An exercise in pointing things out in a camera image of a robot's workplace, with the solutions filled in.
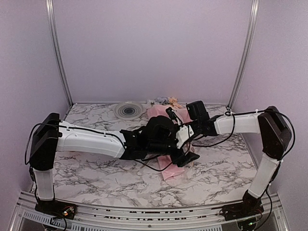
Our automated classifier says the pink wrapping paper sheet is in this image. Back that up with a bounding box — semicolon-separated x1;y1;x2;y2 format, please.
147;104;193;180

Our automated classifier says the blue fake flower stem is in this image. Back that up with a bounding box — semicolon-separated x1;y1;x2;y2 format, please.
146;96;169;105

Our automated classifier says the beige raffia ribbon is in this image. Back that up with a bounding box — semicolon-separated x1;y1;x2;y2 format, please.
135;143;194;181

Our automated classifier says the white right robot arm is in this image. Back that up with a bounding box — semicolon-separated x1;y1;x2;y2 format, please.
186;101;295;216

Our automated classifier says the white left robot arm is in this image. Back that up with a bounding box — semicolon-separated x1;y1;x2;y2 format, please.
25;113;200;214

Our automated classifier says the striped grey ceramic plate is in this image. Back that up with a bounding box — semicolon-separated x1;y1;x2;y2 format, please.
113;101;146;120

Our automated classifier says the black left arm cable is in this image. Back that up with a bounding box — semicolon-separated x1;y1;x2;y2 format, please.
134;141;191;172

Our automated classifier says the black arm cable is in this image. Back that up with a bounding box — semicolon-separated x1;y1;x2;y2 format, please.
190;109;295;161
134;141;191;172

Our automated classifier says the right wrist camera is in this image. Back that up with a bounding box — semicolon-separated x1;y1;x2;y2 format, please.
166;107;183;126

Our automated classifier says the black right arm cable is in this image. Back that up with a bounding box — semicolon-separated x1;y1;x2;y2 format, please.
190;109;295;161

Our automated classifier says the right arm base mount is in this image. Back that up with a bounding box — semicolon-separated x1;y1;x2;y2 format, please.
219;190;264;221

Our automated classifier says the aluminium front rail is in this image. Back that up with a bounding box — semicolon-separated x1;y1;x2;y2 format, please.
8;192;290;231

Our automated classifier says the right aluminium frame post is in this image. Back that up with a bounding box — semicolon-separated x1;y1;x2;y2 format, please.
228;0;260;108

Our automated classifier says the aluminium frame post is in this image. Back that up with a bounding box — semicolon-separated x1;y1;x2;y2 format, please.
45;0;74;107
228;0;260;108

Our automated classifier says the left aluminium frame post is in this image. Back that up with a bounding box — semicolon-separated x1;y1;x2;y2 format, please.
45;0;74;107

